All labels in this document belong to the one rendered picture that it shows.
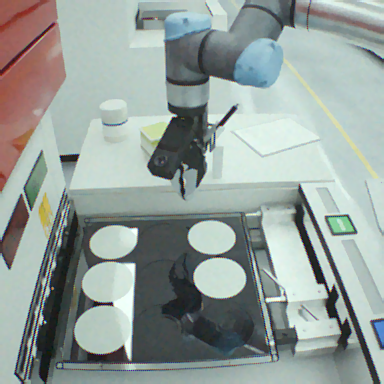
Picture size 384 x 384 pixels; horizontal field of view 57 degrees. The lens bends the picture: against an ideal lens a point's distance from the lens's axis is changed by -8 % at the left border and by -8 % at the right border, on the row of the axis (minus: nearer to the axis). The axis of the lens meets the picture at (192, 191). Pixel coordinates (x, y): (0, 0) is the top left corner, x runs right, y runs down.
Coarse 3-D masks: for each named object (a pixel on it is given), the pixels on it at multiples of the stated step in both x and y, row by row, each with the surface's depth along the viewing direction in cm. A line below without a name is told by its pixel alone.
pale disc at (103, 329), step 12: (96, 312) 65; (108, 312) 65; (120, 312) 65; (84, 324) 63; (96, 324) 63; (108, 324) 63; (120, 324) 63; (84, 336) 61; (96, 336) 61; (108, 336) 61; (120, 336) 61; (84, 348) 59; (96, 348) 59; (108, 348) 59
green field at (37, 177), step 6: (42, 156) 66; (42, 162) 66; (36, 168) 63; (42, 168) 66; (36, 174) 63; (42, 174) 66; (30, 180) 60; (36, 180) 63; (42, 180) 66; (30, 186) 60; (36, 186) 63; (30, 192) 60; (36, 192) 62; (30, 198) 59
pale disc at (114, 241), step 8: (96, 232) 81; (104, 232) 81; (112, 232) 81; (120, 232) 81; (128, 232) 82; (96, 240) 79; (104, 240) 79; (112, 240) 80; (120, 240) 80; (128, 240) 80; (96, 248) 78; (104, 248) 78; (112, 248) 78; (120, 248) 78; (128, 248) 78; (104, 256) 76; (112, 256) 76; (120, 256) 76
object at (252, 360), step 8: (208, 360) 58; (216, 360) 57; (224, 360) 57; (232, 360) 57; (240, 360) 57; (248, 360) 57; (256, 360) 57; (264, 360) 57; (272, 360) 57; (64, 368) 56; (72, 368) 56; (80, 368) 56; (88, 368) 56; (96, 368) 56; (104, 368) 56; (112, 368) 56; (120, 368) 56; (128, 368) 56; (136, 368) 56; (144, 368) 56; (152, 368) 56; (160, 368) 57; (168, 368) 57; (176, 368) 57; (184, 368) 57; (192, 368) 57; (200, 368) 57
